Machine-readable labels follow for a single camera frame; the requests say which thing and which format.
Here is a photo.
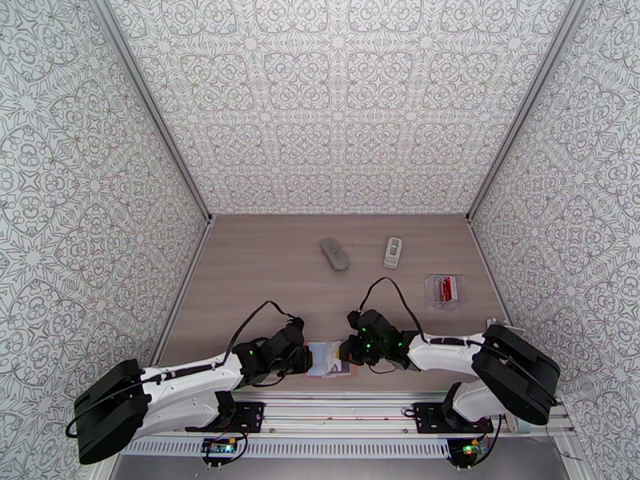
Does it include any grey felt oblong case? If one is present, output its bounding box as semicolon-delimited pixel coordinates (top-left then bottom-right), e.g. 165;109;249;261
319;237;350;273

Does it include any aluminium corner post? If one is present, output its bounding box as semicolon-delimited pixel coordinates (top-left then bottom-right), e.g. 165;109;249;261
466;0;583;225
87;0;214;225

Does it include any aluminium mounting rail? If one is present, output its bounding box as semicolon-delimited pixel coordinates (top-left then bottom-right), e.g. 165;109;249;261
102;390;574;437

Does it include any clear acrylic card box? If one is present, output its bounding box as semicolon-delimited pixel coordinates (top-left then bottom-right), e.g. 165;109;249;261
423;274;466;313

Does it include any white remote control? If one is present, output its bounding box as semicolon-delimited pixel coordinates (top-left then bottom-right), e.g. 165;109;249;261
383;236;404;270

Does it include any white slotted cable duct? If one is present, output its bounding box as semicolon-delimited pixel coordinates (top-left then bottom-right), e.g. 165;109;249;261
121;439;451;458

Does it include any light printed card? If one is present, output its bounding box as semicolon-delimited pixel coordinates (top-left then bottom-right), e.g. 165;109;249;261
319;342;347;376

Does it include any aluminium wall base strip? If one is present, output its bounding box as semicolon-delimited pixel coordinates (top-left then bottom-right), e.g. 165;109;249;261
465;215;501;325
150;215;216;365

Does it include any teal block with beige edge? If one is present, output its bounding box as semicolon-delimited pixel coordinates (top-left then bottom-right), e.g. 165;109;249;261
503;412;531;436

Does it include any pink leather card holder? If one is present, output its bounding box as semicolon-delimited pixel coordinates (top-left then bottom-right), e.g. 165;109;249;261
305;339;360;380

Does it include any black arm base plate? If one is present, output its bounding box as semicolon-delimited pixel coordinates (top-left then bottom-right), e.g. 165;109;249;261
414;402;494;434
185;401;266;434

